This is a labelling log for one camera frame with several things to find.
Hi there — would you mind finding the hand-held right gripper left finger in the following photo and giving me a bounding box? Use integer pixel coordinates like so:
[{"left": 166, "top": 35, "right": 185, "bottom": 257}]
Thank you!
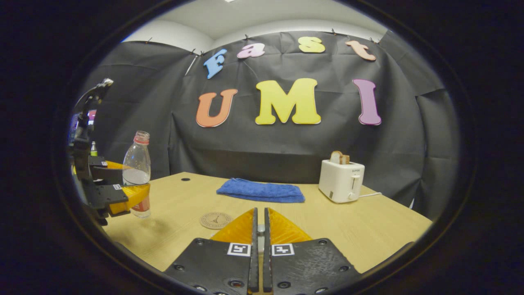
[{"left": 164, "top": 208, "right": 259, "bottom": 295}]

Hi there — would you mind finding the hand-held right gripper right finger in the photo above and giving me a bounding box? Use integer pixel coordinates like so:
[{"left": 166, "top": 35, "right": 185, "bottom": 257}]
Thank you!
[{"left": 263, "top": 208, "right": 363, "bottom": 295}]

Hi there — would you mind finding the clear plastic water bottle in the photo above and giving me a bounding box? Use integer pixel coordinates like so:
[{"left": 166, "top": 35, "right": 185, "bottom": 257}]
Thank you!
[{"left": 122, "top": 131, "right": 151, "bottom": 218}]

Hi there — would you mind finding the round wooden coaster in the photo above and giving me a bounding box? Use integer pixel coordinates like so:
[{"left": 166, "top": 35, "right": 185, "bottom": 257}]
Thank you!
[{"left": 200, "top": 212, "right": 233, "bottom": 230}]

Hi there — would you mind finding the blue folded towel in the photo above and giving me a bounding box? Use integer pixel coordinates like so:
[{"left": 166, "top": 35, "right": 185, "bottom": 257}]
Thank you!
[{"left": 216, "top": 177, "right": 306, "bottom": 204}]

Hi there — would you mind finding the white toaster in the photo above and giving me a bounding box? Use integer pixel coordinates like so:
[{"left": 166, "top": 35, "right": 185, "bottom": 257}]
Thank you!
[{"left": 318, "top": 159, "right": 366, "bottom": 204}]

